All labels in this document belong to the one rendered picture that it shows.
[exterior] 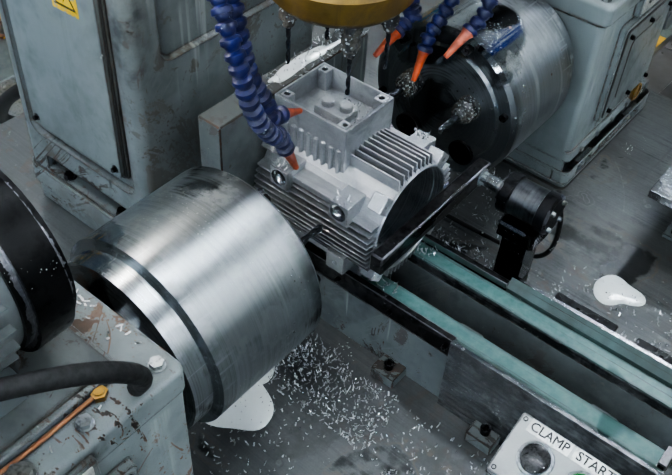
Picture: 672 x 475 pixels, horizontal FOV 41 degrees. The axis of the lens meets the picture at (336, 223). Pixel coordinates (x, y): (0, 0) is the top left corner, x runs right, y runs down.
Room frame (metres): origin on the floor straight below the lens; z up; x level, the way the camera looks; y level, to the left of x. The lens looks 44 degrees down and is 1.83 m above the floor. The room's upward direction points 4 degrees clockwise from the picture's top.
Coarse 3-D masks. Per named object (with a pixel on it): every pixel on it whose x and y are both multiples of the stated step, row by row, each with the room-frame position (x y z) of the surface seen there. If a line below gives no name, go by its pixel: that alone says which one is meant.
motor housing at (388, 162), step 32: (352, 160) 0.87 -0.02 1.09; (384, 160) 0.87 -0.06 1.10; (416, 160) 0.87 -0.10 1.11; (288, 192) 0.87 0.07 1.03; (320, 192) 0.84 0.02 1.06; (384, 192) 0.83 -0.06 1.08; (416, 192) 0.94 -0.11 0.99; (352, 224) 0.81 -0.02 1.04; (384, 224) 0.91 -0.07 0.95; (352, 256) 0.80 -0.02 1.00
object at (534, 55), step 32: (512, 0) 1.18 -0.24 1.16; (544, 0) 1.22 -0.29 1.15; (416, 32) 1.12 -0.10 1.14; (448, 32) 1.09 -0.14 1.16; (480, 32) 1.09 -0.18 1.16; (512, 32) 1.11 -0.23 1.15; (544, 32) 1.14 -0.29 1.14; (448, 64) 1.08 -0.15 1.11; (480, 64) 1.06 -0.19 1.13; (512, 64) 1.06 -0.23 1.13; (544, 64) 1.10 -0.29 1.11; (416, 96) 1.11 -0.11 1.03; (448, 96) 1.08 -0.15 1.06; (480, 96) 1.05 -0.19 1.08; (512, 96) 1.03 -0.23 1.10; (544, 96) 1.08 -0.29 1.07; (448, 128) 1.07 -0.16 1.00; (480, 128) 1.04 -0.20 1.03; (512, 128) 1.02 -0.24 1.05; (448, 160) 1.07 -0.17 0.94
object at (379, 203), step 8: (264, 144) 0.91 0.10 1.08; (272, 152) 0.90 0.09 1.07; (432, 152) 0.91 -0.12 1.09; (440, 152) 0.91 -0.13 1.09; (440, 160) 0.90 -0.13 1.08; (376, 192) 0.82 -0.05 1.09; (376, 200) 0.81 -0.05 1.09; (384, 200) 0.81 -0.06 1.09; (392, 200) 0.82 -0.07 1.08; (368, 208) 0.81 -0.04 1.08; (376, 208) 0.80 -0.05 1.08; (384, 208) 0.80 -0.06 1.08; (384, 216) 0.81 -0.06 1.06; (360, 272) 0.81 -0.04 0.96; (368, 272) 0.81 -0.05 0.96; (376, 280) 0.80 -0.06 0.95
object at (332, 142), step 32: (320, 64) 1.01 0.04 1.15; (288, 96) 0.93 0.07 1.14; (320, 96) 0.98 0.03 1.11; (352, 96) 0.98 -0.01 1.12; (384, 96) 0.95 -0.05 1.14; (288, 128) 0.92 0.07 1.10; (320, 128) 0.89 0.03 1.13; (352, 128) 0.88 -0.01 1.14; (384, 128) 0.93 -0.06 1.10; (320, 160) 0.88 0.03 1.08
